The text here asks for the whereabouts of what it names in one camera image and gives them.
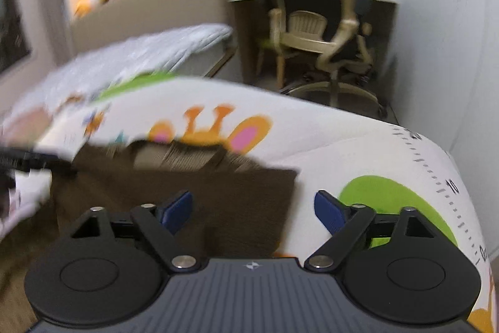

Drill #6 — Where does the brown corduroy garment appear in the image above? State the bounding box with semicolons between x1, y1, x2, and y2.
1;140;297;332

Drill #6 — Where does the cartoon animal play mat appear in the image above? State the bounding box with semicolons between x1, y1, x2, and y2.
0;71;492;333

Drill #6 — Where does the dark window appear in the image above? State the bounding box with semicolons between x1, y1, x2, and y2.
0;0;31;73

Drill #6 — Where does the white quilted mattress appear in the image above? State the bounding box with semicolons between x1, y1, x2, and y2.
10;24;233;115

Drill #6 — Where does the beige mesh office chair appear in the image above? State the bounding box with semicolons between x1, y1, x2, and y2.
261;0;387;118

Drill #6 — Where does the beige upholstered headboard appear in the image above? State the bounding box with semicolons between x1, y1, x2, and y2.
70;0;231;53

